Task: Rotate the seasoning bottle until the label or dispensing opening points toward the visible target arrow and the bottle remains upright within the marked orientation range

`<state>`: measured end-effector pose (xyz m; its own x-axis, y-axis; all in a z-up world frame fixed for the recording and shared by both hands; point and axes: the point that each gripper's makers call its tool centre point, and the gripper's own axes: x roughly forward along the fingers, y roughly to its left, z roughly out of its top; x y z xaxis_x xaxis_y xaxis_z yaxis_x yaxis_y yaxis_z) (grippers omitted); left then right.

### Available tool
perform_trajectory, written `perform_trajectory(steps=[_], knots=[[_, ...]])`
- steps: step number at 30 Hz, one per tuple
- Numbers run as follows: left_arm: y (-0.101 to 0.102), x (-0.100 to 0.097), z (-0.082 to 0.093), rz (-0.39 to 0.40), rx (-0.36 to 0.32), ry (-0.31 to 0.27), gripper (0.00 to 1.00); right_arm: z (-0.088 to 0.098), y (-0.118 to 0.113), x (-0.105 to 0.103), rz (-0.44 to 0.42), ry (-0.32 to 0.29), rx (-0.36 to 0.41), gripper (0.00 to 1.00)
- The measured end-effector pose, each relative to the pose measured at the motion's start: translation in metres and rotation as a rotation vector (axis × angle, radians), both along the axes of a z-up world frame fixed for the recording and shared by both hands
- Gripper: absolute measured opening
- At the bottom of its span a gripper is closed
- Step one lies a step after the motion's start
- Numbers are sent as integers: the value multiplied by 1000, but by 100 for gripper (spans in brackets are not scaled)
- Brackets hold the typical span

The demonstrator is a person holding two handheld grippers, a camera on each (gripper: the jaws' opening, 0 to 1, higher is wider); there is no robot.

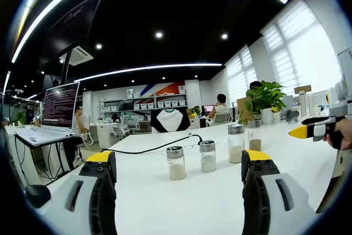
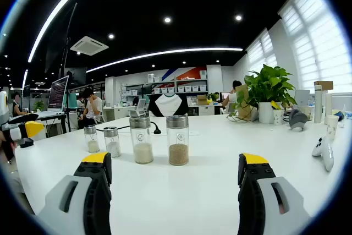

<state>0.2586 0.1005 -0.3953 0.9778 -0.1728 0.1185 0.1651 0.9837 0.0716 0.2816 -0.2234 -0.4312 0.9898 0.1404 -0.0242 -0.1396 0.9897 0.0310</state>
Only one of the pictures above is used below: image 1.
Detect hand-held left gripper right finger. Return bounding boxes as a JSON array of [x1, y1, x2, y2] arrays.
[[241, 149, 321, 235]]

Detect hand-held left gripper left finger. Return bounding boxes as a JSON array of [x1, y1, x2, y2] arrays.
[[35, 151, 118, 235]]

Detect tall seasoning bottle brown grains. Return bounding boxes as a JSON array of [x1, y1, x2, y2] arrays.
[[247, 119, 262, 152]]

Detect tall seasoning bottle white grains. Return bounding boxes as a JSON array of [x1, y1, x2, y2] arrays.
[[227, 123, 245, 164]]

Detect short seasoning bottle white crystals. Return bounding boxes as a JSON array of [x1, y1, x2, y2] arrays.
[[199, 140, 217, 174]]

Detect short seasoning bottle cream grains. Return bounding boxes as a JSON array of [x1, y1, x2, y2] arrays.
[[166, 146, 187, 181]]

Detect person's right hand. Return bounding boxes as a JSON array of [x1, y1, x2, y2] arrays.
[[322, 118, 352, 151]]

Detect grey curved gadget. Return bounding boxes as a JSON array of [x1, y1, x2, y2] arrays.
[[283, 109, 301, 123]]

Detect white tall cylinder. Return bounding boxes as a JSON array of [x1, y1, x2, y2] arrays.
[[299, 93, 307, 117]]

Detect brown cardboard box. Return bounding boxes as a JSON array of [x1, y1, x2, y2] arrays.
[[293, 85, 312, 95]]

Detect black rounded object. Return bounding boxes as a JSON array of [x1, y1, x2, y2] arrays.
[[25, 184, 52, 209]]

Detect white device with bolt mark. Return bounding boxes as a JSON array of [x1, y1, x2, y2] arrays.
[[331, 146, 349, 178]]

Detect green potted plant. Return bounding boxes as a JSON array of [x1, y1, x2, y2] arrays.
[[238, 80, 288, 125]]

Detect brown paper bag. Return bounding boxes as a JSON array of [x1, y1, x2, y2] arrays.
[[236, 96, 255, 122]]

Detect white window blind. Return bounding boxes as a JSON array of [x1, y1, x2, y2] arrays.
[[260, 0, 343, 97], [224, 44, 259, 103]]

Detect white office desk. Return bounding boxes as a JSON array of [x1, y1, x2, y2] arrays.
[[89, 122, 124, 149]]

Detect grey office chair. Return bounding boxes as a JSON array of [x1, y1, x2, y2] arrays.
[[213, 112, 232, 126]]

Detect white mesh office chair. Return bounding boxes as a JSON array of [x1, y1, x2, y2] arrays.
[[112, 115, 130, 140]]

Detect white open laptop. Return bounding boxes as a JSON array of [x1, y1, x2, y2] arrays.
[[13, 81, 81, 147]]

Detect small leafy office plant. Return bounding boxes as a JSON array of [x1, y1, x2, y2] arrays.
[[15, 111, 28, 125]]

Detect black white raglan shirt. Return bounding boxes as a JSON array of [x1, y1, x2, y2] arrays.
[[150, 108, 190, 133]]

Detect grey storage shelf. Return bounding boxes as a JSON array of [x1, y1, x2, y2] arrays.
[[98, 85, 189, 114]]

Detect row of white storage bins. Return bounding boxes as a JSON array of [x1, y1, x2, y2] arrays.
[[106, 85, 188, 112]]

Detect black tall stand pole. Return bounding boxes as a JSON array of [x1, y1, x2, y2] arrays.
[[60, 47, 74, 85]]

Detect short ceiling light strip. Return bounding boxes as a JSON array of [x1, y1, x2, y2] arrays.
[[2, 71, 11, 94]]

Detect ceiling air conditioner cassette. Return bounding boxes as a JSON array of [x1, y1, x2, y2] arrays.
[[59, 45, 94, 67]]

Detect large dark hanging screen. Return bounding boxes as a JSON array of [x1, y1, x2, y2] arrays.
[[48, 0, 106, 43]]

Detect black power cable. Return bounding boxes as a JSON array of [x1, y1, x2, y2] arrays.
[[101, 133, 204, 155]]

